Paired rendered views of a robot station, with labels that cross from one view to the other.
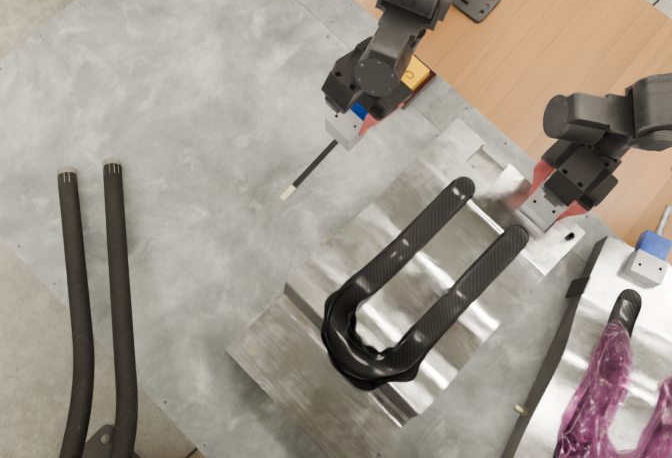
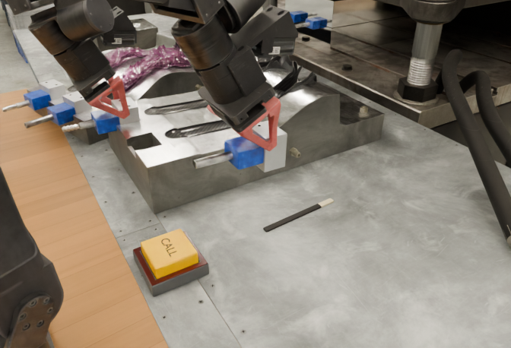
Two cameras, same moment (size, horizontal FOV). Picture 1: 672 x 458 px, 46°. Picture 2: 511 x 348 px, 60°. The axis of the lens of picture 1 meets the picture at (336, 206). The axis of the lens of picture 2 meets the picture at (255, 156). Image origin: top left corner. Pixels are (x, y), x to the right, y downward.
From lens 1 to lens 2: 125 cm
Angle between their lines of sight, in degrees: 74
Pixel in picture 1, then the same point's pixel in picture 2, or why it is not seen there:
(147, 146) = (482, 260)
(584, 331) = (143, 87)
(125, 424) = (449, 71)
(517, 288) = (171, 98)
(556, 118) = (101, 11)
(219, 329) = (388, 148)
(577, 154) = not seen: hidden behind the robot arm
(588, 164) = not seen: hidden behind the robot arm
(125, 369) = (456, 91)
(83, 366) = (490, 108)
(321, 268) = (311, 93)
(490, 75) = (71, 254)
